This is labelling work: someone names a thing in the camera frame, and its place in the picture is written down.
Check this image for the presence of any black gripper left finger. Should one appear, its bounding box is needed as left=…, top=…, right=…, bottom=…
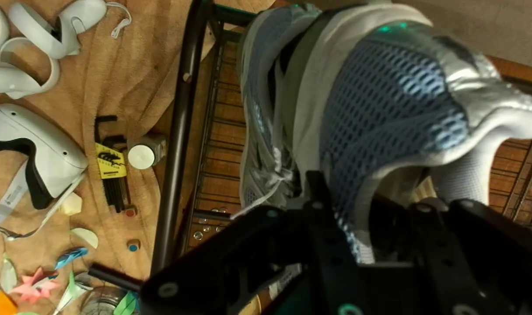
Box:
left=138, top=170, right=362, bottom=315

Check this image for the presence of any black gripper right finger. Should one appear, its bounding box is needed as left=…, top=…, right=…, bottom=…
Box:
left=370, top=196, right=532, bottom=315

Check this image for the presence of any blue grey sneaker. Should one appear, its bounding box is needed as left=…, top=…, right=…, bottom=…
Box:
left=290, top=2, right=532, bottom=268
left=236, top=2, right=339, bottom=220

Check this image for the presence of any black metal shoe rack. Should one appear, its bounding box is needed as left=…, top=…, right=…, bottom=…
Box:
left=150, top=0, right=532, bottom=276

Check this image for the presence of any white bottle cap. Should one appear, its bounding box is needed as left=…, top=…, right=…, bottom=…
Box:
left=125, top=135, right=169, bottom=173

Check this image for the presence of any yellow black hex key set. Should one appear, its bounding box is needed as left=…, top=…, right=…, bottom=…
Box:
left=92, top=114, right=131, bottom=213

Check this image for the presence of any blue wrapped candy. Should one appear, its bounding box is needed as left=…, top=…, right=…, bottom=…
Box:
left=52, top=245, right=90, bottom=271

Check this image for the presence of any beige cloth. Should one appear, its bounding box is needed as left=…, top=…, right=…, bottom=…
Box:
left=0, top=0, right=222, bottom=315

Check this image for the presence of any pink paper origami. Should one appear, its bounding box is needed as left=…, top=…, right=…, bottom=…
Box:
left=10, top=266, right=61, bottom=306

